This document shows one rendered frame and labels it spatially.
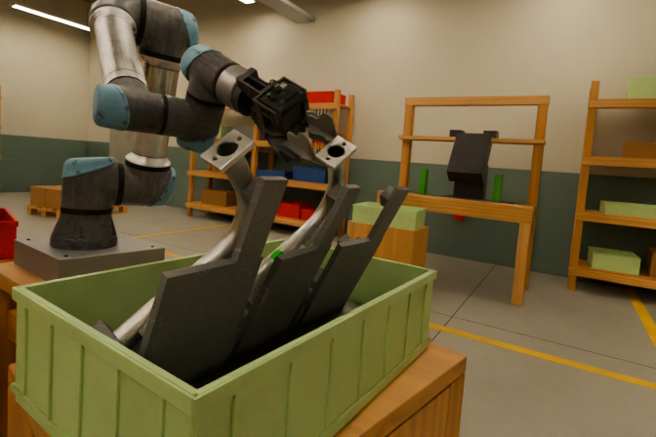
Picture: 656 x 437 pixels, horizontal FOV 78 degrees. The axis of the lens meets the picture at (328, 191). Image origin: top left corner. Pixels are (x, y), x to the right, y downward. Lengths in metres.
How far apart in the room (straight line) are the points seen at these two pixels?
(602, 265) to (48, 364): 4.90
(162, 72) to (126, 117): 0.38
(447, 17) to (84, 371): 5.93
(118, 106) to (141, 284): 0.32
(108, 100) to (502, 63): 5.36
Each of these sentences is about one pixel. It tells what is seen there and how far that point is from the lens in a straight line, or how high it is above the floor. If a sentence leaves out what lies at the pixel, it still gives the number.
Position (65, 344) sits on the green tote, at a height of 0.93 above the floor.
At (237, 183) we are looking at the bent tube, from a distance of 0.52.
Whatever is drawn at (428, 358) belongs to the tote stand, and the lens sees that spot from 0.91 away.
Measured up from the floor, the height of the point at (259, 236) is 1.07.
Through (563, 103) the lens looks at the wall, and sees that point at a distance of 5.65.
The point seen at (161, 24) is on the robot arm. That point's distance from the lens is 1.11.
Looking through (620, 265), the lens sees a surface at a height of 0.33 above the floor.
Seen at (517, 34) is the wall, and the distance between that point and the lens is 5.89.
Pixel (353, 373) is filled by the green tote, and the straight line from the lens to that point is 0.66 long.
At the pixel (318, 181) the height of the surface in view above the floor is 0.87.
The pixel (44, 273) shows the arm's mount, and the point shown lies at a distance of 1.16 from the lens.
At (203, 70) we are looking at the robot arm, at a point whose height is 1.32.
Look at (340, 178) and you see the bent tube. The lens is 0.67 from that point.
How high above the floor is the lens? 1.17
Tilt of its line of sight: 4 degrees down
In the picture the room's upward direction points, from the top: 4 degrees clockwise
